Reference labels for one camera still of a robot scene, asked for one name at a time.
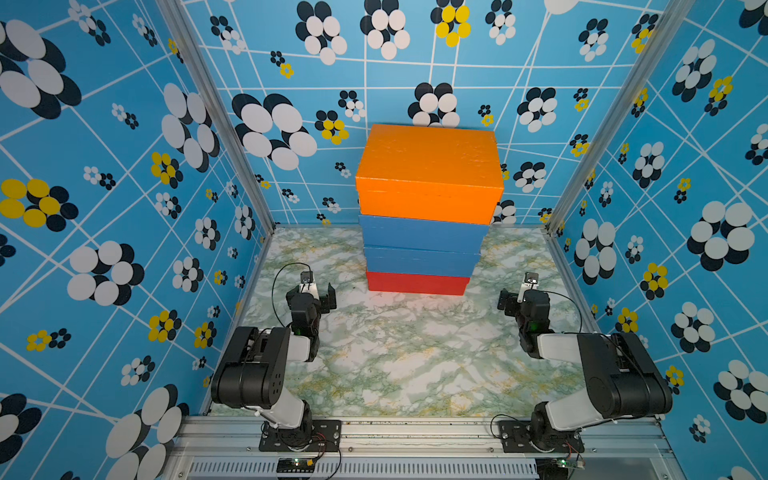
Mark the orange shoebox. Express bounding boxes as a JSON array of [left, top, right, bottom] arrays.
[[356, 124, 504, 225]]

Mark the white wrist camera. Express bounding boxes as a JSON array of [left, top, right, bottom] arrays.
[[299, 269, 319, 298], [517, 271, 539, 303]]

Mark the aluminium corner post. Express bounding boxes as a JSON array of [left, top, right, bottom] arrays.
[[157, 0, 276, 236], [551, 0, 697, 224]]

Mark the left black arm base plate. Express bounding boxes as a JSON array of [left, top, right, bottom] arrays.
[[258, 419, 342, 453]]

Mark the aluminium front rail frame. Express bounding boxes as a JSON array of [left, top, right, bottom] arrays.
[[162, 416, 684, 479]]

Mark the blue shoebox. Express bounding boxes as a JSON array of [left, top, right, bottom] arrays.
[[359, 215, 490, 254], [364, 246, 481, 278]]

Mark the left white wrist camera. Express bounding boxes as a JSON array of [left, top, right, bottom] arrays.
[[299, 269, 319, 298]]

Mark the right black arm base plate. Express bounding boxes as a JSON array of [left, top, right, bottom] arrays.
[[494, 420, 585, 455]]

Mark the right black camera cable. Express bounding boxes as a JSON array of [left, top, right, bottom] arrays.
[[533, 288, 584, 335]]

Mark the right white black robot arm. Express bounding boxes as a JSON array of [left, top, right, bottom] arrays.
[[497, 287, 673, 453]]

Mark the black camera cable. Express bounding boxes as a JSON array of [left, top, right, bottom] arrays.
[[533, 288, 584, 335], [271, 261, 313, 330]]

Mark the green circuit board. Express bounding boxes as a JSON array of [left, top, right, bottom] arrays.
[[276, 458, 316, 476], [536, 458, 585, 480]]

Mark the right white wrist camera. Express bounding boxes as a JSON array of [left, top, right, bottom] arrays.
[[517, 271, 539, 303]]

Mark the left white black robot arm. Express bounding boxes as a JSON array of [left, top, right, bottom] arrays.
[[210, 284, 337, 451]]

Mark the left aluminium corner post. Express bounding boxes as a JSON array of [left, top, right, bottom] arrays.
[[157, 0, 276, 236]]

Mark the red shoebox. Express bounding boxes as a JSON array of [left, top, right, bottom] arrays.
[[366, 271, 470, 296]]

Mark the left black camera cable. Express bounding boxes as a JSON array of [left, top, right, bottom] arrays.
[[271, 261, 313, 330]]

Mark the right aluminium corner post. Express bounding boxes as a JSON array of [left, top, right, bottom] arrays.
[[551, 0, 697, 224]]

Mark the left green circuit board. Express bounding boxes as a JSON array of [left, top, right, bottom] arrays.
[[276, 458, 316, 476]]

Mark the right green circuit board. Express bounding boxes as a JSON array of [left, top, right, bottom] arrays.
[[536, 458, 585, 480]]

